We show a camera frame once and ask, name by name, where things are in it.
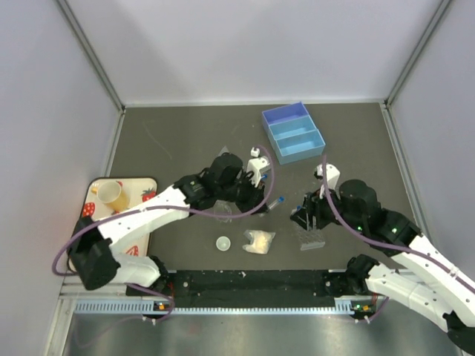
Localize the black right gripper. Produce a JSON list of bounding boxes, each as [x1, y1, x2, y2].
[[289, 182, 364, 231]]

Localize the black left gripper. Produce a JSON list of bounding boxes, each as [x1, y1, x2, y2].
[[217, 171, 269, 216]]

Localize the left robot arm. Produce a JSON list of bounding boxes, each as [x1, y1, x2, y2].
[[67, 153, 271, 294]]

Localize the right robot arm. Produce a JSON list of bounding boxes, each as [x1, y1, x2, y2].
[[290, 179, 474, 355]]

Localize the clear acrylic test tube rack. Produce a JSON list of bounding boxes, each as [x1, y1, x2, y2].
[[294, 224, 326, 251]]

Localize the clear bag of cotton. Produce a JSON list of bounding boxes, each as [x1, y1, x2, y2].
[[243, 230, 275, 255]]

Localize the small white plastic cup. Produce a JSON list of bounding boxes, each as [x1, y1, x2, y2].
[[215, 236, 231, 251]]

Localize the clear plastic funnel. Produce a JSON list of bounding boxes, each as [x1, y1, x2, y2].
[[218, 146, 229, 156]]

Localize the blue compartment organizer box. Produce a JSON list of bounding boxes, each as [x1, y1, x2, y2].
[[262, 102, 326, 165]]

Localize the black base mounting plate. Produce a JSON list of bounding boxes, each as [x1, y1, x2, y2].
[[125, 268, 376, 309]]

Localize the cream ceramic mug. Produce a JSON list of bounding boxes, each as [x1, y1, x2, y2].
[[91, 181, 129, 212]]

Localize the strawberry pattern tray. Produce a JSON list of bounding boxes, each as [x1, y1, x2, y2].
[[68, 177, 157, 274]]

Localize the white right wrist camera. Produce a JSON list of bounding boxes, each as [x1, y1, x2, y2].
[[314, 164, 341, 190]]

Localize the grey slotted cable duct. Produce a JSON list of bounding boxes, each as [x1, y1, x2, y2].
[[74, 300, 362, 315]]

